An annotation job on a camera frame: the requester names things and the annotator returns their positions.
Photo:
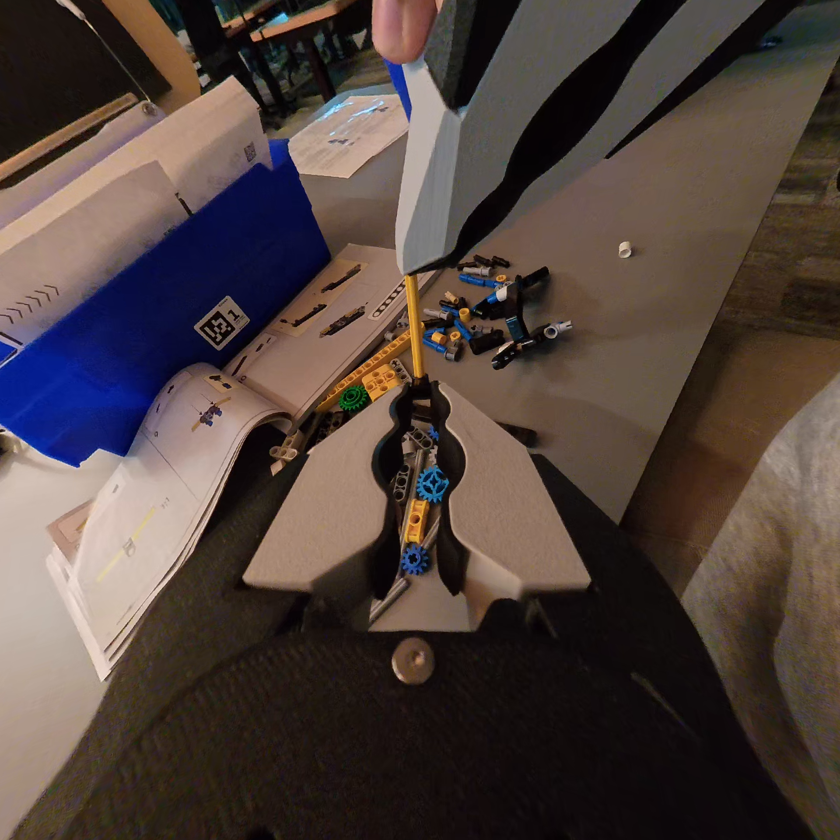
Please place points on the white paper bag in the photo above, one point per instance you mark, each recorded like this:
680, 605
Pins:
216, 124

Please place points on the blue plastic bin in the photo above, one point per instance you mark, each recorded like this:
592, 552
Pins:
164, 315

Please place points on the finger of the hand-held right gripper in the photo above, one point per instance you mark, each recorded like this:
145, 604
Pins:
669, 52
505, 92

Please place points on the pile of lego pieces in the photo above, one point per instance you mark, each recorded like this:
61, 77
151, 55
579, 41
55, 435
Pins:
415, 518

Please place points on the black white marker sticker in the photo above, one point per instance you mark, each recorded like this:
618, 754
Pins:
222, 325

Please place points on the large blue lego gear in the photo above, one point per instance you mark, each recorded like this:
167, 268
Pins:
432, 484

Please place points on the person's right hand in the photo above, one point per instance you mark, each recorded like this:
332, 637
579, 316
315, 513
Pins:
400, 26

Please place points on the person's beige pants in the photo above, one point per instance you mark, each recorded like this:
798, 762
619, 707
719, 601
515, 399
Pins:
722, 426

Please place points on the person's grey sweatshirt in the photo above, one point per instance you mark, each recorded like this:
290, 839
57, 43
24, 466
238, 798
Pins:
787, 590

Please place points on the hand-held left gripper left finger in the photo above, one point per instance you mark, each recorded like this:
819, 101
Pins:
315, 512

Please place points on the flat lego instruction booklet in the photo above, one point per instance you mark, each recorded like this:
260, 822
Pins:
328, 295

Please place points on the open lego instruction booklet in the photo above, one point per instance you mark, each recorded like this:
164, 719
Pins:
170, 485

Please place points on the long yellow lego axle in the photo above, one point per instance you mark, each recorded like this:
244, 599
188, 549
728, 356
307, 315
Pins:
415, 328

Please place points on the white cardboard box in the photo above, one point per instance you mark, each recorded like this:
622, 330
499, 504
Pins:
85, 223

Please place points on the wooden table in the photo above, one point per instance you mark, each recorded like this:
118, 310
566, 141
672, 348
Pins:
302, 19

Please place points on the yellow lego frame block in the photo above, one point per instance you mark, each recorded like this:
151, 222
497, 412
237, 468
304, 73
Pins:
384, 377

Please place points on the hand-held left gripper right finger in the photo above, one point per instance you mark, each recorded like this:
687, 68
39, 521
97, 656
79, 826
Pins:
518, 518

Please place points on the green lego gear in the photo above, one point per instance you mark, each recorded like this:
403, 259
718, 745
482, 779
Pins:
353, 397

